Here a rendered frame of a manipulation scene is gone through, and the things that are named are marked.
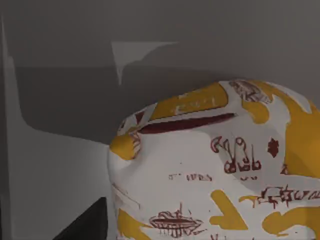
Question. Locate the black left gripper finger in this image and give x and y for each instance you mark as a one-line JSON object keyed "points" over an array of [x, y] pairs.
{"points": [[93, 222]]}

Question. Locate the white and yellow printed bag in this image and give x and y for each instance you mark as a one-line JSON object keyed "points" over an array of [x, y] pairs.
{"points": [[212, 170]]}

